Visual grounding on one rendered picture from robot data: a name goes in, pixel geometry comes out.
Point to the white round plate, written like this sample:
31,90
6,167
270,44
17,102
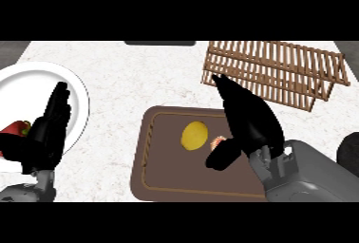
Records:
28,95

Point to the yellow lemon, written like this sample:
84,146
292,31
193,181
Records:
193,135

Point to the orange frosted cupcake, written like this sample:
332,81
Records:
217,141

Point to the black round object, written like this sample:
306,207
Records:
348,154

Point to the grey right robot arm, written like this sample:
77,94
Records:
303,177

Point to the red bell pepper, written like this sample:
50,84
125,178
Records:
16,128

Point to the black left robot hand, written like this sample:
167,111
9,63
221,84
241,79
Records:
46,133

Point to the dark grey flat object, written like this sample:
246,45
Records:
159,43

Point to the brown rectangular tray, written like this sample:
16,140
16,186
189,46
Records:
177,164

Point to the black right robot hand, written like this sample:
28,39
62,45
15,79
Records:
246,120

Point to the brown wooden tiered shelf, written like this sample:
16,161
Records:
280,72

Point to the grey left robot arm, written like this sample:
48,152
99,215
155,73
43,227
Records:
32,188

